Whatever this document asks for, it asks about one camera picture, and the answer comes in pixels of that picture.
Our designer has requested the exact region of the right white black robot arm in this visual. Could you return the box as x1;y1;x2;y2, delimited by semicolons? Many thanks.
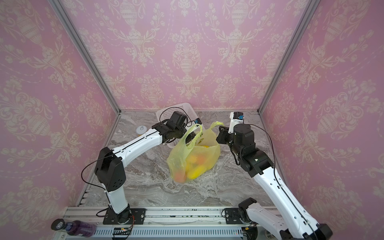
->
217;124;333;240

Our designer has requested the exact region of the purple bottle black cap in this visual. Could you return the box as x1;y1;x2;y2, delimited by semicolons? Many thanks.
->
51;219;97;238

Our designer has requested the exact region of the aluminium mounting rail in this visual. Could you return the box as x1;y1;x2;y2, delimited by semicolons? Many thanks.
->
52;205;316;240

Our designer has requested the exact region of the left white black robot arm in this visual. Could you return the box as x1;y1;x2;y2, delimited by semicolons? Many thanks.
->
94;111;192;217

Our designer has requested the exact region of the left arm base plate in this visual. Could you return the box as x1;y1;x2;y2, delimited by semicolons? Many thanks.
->
103;207;146;226

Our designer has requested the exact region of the yellow-green plastic bag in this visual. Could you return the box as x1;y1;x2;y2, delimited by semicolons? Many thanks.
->
167;122;224;183

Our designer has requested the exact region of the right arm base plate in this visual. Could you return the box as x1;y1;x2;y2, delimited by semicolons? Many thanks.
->
221;198;257;225

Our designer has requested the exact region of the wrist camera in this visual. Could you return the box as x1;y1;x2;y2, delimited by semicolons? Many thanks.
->
193;118;203;125
229;112;244;134

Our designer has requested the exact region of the white plastic basket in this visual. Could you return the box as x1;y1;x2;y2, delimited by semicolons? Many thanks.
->
156;103;205;130

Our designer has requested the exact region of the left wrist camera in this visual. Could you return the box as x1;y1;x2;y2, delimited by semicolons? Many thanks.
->
193;118;203;125

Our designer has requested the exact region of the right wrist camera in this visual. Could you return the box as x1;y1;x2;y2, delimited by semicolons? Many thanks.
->
229;112;244;134

